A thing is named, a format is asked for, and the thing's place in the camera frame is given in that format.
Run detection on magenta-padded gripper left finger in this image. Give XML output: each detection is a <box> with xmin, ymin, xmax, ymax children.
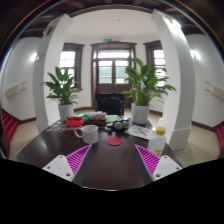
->
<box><xmin>42</xmin><ymin>144</ymin><xmax>93</xmax><ymax>188</ymax></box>

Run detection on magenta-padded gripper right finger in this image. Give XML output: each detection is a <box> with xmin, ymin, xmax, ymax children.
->
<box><xmin>134</xmin><ymin>144</ymin><xmax>183</xmax><ymax>187</ymax></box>

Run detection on yellow-capped clear drink bottle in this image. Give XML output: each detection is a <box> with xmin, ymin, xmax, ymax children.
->
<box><xmin>147</xmin><ymin>126</ymin><xmax>167</xmax><ymax>158</ymax></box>

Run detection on colourful small jars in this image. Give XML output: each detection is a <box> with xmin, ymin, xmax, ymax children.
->
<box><xmin>45</xmin><ymin>120</ymin><xmax>69</xmax><ymax>133</ymax></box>

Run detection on printed paper leaflet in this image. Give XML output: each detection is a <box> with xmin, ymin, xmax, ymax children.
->
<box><xmin>124</xmin><ymin>124</ymin><xmax>154</xmax><ymax>141</ymax></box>

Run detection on white speckled mug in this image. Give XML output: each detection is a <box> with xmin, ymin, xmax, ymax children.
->
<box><xmin>73</xmin><ymin>124</ymin><xmax>100</xmax><ymax>145</ymax></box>

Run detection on red box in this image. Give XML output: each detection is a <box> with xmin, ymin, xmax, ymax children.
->
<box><xmin>65</xmin><ymin>116</ymin><xmax>86</xmax><ymax>128</ymax></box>

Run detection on small potted green plant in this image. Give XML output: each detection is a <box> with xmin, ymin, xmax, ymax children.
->
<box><xmin>41</xmin><ymin>66</ymin><xmax>83</xmax><ymax>122</ymax></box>

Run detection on flat round red coaster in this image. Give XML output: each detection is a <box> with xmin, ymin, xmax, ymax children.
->
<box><xmin>106</xmin><ymin>136</ymin><xmax>123</xmax><ymax>147</ymax></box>

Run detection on large potted green plant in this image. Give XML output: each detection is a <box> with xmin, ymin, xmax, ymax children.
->
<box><xmin>121</xmin><ymin>57</ymin><xmax>177</xmax><ymax>125</ymax></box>

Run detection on brown tray of snacks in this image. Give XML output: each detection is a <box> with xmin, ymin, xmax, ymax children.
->
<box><xmin>84</xmin><ymin>111</ymin><xmax>108</xmax><ymax>127</ymax></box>

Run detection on small round silver container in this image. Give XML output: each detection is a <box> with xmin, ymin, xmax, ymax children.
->
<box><xmin>113</xmin><ymin>119</ymin><xmax>132</xmax><ymax>131</ymax></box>

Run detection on red carpeted steps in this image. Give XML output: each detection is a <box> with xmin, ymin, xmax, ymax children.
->
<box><xmin>0</xmin><ymin>106</ymin><xmax>19</xmax><ymax>144</ymax></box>
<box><xmin>214</xmin><ymin>124</ymin><xmax>224</xmax><ymax>154</ymax></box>

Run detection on green packet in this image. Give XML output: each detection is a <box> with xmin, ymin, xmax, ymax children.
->
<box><xmin>105</xmin><ymin>114</ymin><xmax>119</xmax><ymax>124</ymax></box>

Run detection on black chair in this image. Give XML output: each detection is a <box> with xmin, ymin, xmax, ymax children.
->
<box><xmin>94</xmin><ymin>93</ymin><xmax>125</xmax><ymax>117</ymax></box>

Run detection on dark wooden glazed door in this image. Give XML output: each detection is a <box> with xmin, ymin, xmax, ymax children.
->
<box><xmin>90</xmin><ymin>41</ymin><xmax>138</xmax><ymax>109</ymax></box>

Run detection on dark-framed window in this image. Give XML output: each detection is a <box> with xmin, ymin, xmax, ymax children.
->
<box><xmin>59</xmin><ymin>42</ymin><xmax>85</xmax><ymax>89</ymax></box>
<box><xmin>143</xmin><ymin>39</ymin><xmax>167</xmax><ymax>81</ymax></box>

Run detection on white wall rail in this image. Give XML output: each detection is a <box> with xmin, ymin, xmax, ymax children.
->
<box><xmin>4</xmin><ymin>82</ymin><xmax>27</xmax><ymax>98</ymax></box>
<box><xmin>204</xmin><ymin>80</ymin><xmax>224</xmax><ymax>101</ymax></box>

